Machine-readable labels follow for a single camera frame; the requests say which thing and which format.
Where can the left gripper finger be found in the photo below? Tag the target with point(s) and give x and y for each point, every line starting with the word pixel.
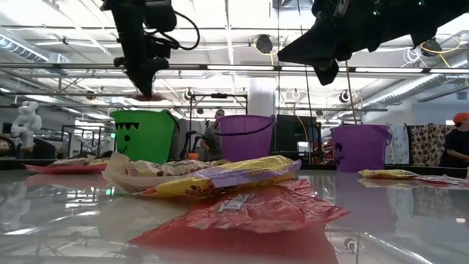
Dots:
pixel 139 78
pixel 154 75

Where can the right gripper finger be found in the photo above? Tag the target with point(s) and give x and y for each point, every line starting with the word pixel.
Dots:
pixel 306 55
pixel 308 38

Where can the red licorice candy bag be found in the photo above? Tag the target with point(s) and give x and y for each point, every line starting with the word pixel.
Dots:
pixel 447 180
pixel 66 169
pixel 264 209

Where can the small black ceiling reel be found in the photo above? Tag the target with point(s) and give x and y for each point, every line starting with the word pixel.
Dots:
pixel 344 96
pixel 188 94

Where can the white round pillar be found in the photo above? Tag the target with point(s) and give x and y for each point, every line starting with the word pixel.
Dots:
pixel 262 95

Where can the green monster face bucket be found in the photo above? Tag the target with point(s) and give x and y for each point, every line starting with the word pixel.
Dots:
pixel 154 139

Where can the long ceiling light beam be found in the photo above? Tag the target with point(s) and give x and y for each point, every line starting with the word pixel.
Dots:
pixel 238 67

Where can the person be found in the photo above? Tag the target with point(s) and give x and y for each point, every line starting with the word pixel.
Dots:
pixel 454 146
pixel 212 139

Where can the small orange object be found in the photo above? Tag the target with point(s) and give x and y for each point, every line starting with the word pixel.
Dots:
pixel 193 156

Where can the plain purple bucket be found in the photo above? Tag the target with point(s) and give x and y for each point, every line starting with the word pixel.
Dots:
pixel 245 143

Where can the purple bucket with face print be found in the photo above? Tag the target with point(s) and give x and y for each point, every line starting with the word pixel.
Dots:
pixel 362 150

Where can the black round machine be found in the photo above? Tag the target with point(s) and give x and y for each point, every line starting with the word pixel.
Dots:
pixel 44 150

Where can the white hanging cloth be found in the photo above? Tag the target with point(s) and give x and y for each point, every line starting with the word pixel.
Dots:
pixel 399 146

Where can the brown patterned cloth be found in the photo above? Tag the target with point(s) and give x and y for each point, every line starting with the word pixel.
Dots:
pixel 425 146

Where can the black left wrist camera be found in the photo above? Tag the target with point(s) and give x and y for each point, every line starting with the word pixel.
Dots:
pixel 160 14

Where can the black metal frame rig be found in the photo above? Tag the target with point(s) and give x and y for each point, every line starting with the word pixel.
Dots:
pixel 219 96

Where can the silver ventilation duct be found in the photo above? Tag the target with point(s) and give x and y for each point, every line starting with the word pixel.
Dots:
pixel 421 82
pixel 22 47

